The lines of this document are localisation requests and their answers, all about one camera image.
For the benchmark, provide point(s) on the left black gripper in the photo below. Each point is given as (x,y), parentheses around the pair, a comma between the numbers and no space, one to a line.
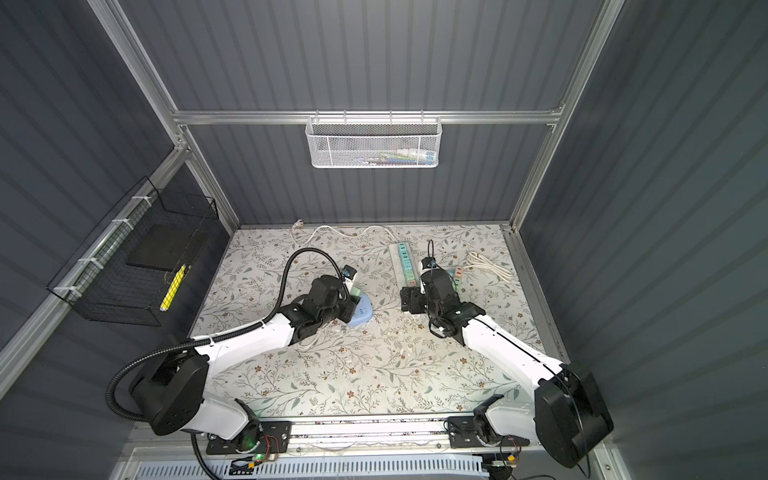
(349,304)

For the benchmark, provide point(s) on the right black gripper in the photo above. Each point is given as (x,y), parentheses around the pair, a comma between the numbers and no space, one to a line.
(412,295)

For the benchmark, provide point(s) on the teal small power strip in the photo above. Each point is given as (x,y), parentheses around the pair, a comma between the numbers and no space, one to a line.
(457,275)

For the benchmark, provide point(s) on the round blue power hub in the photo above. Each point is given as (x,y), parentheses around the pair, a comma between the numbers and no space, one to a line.
(363,312)

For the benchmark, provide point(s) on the long white power strip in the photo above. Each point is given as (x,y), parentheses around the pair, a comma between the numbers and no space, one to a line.
(404,269)

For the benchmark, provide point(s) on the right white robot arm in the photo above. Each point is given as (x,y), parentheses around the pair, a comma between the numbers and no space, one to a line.
(566,415)

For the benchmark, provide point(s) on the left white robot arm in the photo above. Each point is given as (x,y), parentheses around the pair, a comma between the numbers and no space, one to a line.
(172,390)

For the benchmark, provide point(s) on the floral patterned table mat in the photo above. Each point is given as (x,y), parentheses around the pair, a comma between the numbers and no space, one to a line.
(392,363)

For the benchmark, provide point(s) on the yellow marker pen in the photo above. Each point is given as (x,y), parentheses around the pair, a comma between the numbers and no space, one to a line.
(173,288)

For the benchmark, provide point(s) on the black foam pad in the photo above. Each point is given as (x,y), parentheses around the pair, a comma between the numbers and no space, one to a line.
(166,248)

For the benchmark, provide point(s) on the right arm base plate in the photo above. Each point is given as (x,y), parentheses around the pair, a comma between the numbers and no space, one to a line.
(470,432)

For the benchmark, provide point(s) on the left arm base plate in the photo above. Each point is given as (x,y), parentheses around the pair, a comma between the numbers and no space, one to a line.
(271,437)

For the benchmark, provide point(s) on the white wire mesh basket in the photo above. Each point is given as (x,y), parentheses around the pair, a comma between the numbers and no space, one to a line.
(385,142)

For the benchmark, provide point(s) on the black wire basket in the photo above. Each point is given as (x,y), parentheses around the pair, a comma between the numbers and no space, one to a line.
(132,271)

